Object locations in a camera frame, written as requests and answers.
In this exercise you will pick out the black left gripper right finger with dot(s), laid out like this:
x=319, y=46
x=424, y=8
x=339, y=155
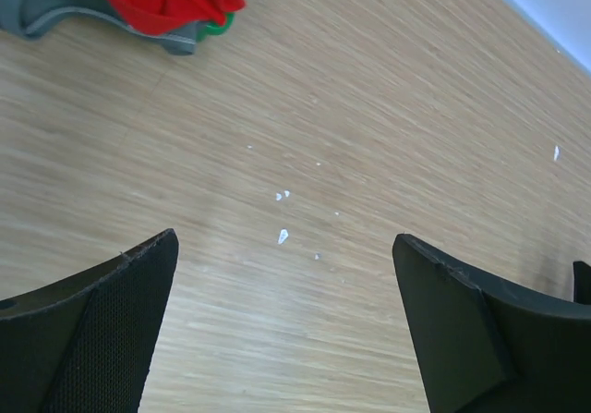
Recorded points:
x=486, y=344

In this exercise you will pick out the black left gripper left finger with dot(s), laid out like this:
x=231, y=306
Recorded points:
x=85, y=343

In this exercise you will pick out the green plastic basket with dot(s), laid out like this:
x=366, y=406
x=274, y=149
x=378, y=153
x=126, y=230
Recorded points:
x=214, y=29

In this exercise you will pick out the grey t-shirt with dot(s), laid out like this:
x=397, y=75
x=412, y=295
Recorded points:
x=32, y=19

